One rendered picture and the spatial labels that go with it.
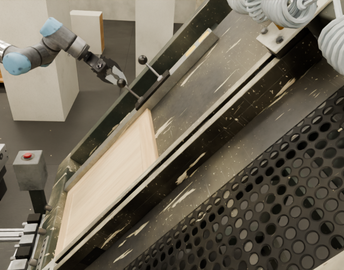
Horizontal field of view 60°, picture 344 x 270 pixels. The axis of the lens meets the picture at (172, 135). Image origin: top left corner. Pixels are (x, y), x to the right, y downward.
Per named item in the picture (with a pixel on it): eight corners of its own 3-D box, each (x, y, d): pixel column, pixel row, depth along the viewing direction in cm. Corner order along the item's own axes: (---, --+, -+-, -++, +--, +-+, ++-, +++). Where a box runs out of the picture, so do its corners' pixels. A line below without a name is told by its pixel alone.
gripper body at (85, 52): (111, 62, 123) (86, 43, 117) (114, 63, 115) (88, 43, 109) (100, 77, 123) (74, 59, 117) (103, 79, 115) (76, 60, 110)
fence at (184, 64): (72, 186, 142) (65, 183, 140) (215, 35, 113) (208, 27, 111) (71, 194, 138) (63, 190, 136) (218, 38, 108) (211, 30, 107)
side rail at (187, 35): (88, 160, 166) (70, 151, 161) (233, 3, 131) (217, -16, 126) (87, 167, 161) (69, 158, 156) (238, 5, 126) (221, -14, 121)
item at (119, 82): (141, 103, 123) (115, 82, 119) (147, 97, 121) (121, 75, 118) (140, 106, 119) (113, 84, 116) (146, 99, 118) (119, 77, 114)
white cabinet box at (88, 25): (76, 46, 621) (72, 9, 582) (104, 47, 626) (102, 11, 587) (72, 53, 583) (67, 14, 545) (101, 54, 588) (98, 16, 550)
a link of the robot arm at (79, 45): (78, 35, 107) (65, 53, 107) (89, 44, 109) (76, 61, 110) (76, 36, 114) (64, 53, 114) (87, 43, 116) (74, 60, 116)
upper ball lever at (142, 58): (161, 83, 119) (137, 60, 119) (167, 77, 117) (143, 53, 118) (158, 84, 115) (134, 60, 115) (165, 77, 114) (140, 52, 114)
